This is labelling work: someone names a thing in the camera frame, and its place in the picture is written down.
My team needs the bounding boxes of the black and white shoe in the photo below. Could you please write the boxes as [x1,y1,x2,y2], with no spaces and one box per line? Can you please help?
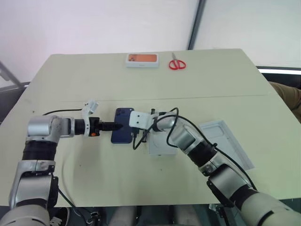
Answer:
[49,207,71,226]

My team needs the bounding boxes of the white phone box lid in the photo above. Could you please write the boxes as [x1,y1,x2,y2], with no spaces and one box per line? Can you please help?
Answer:
[199,120,255,171]

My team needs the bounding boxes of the phone box with orange print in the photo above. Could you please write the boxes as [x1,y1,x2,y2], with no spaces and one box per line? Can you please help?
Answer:
[125,53,161,69]

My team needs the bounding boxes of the person in olive clothes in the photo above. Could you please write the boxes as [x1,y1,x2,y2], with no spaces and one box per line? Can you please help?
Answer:
[268,81,301,123]

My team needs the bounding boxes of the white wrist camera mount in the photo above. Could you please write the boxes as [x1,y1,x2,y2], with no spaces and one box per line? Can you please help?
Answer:
[81,99,99,137]
[128,111,153,129]

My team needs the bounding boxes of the black edged desk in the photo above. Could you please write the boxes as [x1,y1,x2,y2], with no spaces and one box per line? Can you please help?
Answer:
[257,66,301,76]

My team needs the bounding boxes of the grey metal frame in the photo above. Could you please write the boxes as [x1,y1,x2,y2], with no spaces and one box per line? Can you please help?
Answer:
[0,60,31,95]

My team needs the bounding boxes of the dark vertical post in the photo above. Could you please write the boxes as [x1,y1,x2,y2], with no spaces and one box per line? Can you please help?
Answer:
[187,0,208,50]

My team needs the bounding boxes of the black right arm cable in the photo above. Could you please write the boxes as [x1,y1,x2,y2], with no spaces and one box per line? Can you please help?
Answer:
[132,107,258,190]

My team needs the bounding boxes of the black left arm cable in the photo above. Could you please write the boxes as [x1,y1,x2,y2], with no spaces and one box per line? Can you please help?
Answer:
[42,108,84,116]

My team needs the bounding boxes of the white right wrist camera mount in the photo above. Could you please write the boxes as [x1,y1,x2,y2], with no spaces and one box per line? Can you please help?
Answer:
[128,111,153,129]

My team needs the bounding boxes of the dark blue smartphone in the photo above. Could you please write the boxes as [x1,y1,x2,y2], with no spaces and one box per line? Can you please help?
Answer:
[110,107,135,145]

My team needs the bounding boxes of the red handled scissors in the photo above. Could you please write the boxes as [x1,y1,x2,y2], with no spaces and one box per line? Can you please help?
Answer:
[168,52,187,71]

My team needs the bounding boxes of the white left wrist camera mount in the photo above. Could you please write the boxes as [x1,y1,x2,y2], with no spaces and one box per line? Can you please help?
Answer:
[81,99,99,137]

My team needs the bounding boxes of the grey rounded leg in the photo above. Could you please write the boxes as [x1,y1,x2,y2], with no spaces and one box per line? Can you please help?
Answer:
[110,205,137,226]

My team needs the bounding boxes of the metal table bracket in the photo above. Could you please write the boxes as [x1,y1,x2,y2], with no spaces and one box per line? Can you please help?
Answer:
[208,203,224,213]

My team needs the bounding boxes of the thin black hanging cable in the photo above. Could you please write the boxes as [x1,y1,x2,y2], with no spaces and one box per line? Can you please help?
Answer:
[57,188,95,226]

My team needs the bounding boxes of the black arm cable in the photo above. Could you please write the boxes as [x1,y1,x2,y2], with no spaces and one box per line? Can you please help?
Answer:
[42,108,84,116]
[132,107,258,190]

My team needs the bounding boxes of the white phone box base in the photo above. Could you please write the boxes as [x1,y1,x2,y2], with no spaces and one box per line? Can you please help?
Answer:
[147,130,179,158]

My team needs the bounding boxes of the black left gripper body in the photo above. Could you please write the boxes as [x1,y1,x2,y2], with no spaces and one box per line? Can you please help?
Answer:
[89,117,102,137]

